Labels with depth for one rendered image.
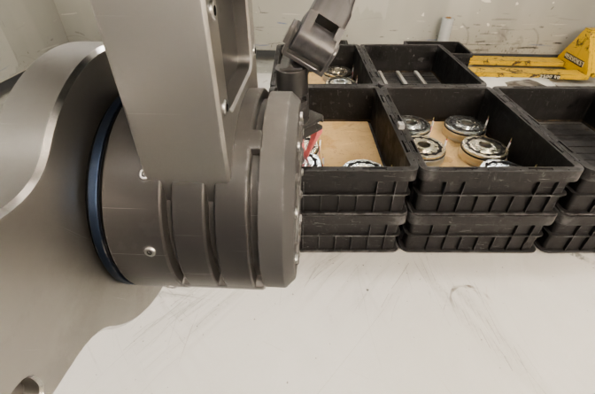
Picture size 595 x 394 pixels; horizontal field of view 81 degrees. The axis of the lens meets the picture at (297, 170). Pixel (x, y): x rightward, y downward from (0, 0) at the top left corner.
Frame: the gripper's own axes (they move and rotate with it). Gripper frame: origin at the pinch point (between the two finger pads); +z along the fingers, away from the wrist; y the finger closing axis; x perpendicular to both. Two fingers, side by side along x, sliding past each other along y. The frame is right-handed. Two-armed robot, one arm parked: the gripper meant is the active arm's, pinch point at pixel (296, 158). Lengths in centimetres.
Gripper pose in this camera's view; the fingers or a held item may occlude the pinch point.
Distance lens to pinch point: 72.3
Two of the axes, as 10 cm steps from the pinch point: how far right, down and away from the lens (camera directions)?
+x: 7.0, 4.0, -5.9
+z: 0.4, 8.1, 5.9
